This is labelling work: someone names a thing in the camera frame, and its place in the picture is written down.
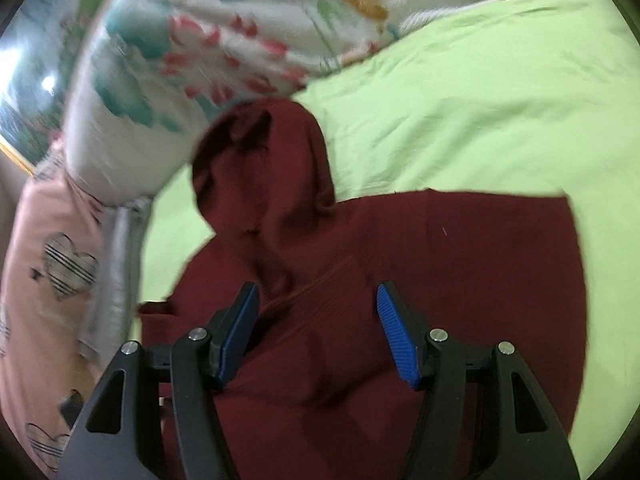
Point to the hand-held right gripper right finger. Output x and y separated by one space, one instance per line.
397 340

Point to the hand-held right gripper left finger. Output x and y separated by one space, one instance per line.
240 335

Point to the maroon knit sweater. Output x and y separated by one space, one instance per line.
450 260

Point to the grey folded cloth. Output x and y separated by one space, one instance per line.
117 270

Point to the pink heart print cloth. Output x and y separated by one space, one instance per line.
35 220

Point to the light green bed sheet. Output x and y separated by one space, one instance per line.
475 110

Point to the gold framed picture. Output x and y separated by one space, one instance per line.
25 100

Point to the white floral quilt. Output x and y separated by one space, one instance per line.
225 10

